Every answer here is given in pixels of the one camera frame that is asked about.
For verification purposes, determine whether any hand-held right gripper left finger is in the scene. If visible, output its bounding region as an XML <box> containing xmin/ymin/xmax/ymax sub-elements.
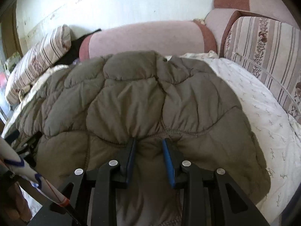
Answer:
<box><xmin>28</xmin><ymin>138</ymin><xmax>137</xmax><ymax>226</ymax></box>

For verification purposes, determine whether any pale green bundle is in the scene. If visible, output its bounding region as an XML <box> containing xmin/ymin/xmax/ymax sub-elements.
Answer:
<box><xmin>3</xmin><ymin>53</ymin><xmax>21</xmax><ymax>76</ymax></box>

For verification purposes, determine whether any wooden door with patterned glass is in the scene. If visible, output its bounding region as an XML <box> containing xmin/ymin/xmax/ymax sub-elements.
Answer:
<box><xmin>0</xmin><ymin>5</ymin><xmax>23</xmax><ymax>59</ymax></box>

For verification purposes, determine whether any pink bolster cushion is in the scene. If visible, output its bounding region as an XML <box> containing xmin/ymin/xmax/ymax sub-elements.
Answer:
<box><xmin>79</xmin><ymin>0</ymin><xmax>301</xmax><ymax>62</ymax></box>

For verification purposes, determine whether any black cloth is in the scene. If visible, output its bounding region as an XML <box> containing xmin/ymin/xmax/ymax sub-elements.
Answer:
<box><xmin>54</xmin><ymin>28</ymin><xmax>102</xmax><ymax>66</ymax></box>

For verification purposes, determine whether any white floral blanket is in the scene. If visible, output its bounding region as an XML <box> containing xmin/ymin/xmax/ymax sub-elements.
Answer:
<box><xmin>1</xmin><ymin>52</ymin><xmax>301</xmax><ymax>224</ymax></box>

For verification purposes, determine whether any white patterned sleeve arm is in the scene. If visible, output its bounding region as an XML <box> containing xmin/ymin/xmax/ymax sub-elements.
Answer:
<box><xmin>0</xmin><ymin>137</ymin><xmax>71</xmax><ymax>206</ymax></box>

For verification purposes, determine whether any striped floral cushion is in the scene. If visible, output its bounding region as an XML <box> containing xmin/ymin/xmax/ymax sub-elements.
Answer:
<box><xmin>5</xmin><ymin>24</ymin><xmax>71</xmax><ymax>105</ymax></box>
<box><xmin>223</xmin><ymin>16</ymin><xmax>301</xmax><ymax>123</ymax></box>

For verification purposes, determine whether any person's left hand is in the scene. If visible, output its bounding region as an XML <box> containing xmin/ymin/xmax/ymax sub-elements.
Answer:
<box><xmin>7</xmin><ymin>182</ymin><xmax>32</xmax><ymax>222</ymax></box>

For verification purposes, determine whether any olive quilted hooded jacket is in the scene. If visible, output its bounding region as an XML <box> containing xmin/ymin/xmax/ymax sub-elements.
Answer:
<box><xmin>7</xmin><ymin>50</ymin><xmax>271</xmax><ymax>226</ymax></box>

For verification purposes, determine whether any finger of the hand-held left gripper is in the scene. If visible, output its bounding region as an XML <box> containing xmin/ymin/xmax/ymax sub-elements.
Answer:
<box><xmin>3</xmin><ymin>129</ymin><xmax>20</xmax><ymax>144</ymax></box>
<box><xmin>20</xmin><ymin>132</ymin><xmax>43</xmax><ymax>167</ymax></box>

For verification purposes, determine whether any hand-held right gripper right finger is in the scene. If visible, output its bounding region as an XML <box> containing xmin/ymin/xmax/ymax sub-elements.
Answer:
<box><xmin>162</xmin><ymin>138</ymin><xmax>271</xmax><ymax>226</ymax></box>

